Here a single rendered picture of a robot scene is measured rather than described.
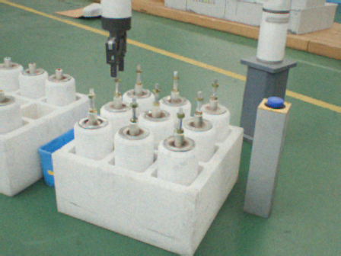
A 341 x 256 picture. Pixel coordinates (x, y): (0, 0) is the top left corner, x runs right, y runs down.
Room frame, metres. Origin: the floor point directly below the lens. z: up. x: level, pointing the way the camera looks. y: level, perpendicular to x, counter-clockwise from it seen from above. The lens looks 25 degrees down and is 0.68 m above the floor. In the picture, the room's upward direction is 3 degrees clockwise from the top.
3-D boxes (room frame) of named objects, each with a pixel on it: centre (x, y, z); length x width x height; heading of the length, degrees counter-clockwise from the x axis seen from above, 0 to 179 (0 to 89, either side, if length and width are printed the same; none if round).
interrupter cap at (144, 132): (0.86, 0.09, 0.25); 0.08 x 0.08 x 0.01
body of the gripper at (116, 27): (1.02, 0.15, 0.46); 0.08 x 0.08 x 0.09
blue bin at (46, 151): (1.11, 0.28, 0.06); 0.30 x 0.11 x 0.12; 154
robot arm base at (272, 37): (1.39, -0.33, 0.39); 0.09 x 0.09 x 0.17; 44
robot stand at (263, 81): (1.39, -0.33, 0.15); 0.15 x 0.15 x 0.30; 44
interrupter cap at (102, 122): (0.91, 0.20, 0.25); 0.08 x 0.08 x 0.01
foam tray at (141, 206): (0.97, 0.05, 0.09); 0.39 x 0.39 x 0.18; 67
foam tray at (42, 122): (1.18, 0.53, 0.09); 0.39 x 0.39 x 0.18; 63
